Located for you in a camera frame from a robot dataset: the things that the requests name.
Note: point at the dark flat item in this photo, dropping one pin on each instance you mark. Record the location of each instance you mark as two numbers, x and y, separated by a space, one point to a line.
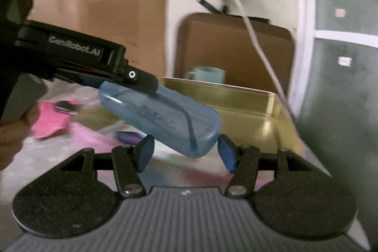
66 108

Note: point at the person's left hand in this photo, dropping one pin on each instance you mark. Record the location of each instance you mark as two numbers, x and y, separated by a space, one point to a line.
14 139

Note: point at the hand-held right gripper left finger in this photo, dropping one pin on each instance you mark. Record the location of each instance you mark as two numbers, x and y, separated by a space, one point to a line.
144 154

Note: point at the wooden board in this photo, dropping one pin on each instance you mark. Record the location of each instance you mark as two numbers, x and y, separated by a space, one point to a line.
103 4

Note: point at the pink macaron print tin box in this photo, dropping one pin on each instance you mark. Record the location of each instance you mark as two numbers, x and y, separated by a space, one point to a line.
251 116

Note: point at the brown mesh chair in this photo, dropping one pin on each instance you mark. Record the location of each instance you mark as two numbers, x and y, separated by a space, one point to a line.
230 45

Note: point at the teal mug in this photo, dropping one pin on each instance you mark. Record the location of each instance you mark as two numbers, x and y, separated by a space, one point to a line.
206 75

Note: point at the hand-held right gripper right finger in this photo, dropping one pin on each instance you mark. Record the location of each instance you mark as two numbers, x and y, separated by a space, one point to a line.
229 154

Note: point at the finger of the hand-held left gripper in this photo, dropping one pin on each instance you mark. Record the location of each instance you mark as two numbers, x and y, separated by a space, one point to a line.
138 79

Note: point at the white framed glass door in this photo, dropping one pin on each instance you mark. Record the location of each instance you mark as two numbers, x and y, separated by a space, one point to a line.
345 63

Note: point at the pink cloth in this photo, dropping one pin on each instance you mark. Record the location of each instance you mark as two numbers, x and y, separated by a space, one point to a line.
48 125

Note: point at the blue translucent plastic case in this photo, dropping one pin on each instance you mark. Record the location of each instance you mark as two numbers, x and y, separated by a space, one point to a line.
165 119

